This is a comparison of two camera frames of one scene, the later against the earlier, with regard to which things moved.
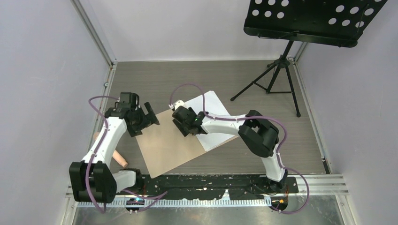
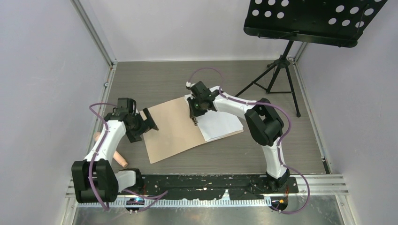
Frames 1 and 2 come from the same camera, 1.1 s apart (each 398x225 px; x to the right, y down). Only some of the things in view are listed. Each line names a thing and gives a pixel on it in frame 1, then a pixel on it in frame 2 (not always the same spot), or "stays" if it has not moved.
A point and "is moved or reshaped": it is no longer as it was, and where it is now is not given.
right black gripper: (185, 131) -> (193, 112)
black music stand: (339, 23) stays
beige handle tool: (116, 155) stays
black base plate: (194, 186) stays
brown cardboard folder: (165, 147) is moved or reshaped
